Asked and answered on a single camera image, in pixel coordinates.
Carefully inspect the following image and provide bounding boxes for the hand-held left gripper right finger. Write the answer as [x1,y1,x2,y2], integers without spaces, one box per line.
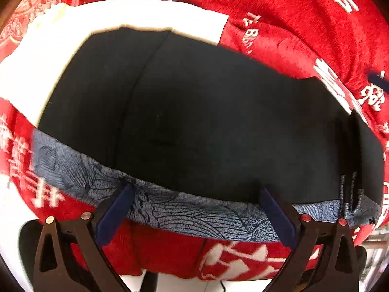
[260,186,361,292]

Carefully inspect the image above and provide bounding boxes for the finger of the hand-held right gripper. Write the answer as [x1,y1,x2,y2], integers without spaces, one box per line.
[336,109,371,220]

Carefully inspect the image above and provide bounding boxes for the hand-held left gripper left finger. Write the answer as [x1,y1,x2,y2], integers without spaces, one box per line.
[33,183,136,292]

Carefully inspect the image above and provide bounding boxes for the black pants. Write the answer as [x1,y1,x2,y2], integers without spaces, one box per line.
[36,27,384,205]

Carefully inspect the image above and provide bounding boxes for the grey floral cloth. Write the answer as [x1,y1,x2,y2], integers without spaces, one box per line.
[31,128,382,244]

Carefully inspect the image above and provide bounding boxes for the red printed blanket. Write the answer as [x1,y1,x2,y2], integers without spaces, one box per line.
[0,0,389,281]

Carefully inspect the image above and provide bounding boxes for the white cloth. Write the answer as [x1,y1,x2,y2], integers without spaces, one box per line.
[0,0,229,127]

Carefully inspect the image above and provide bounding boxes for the red embroidered pillow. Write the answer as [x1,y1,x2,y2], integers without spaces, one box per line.
[0,0,80,59]

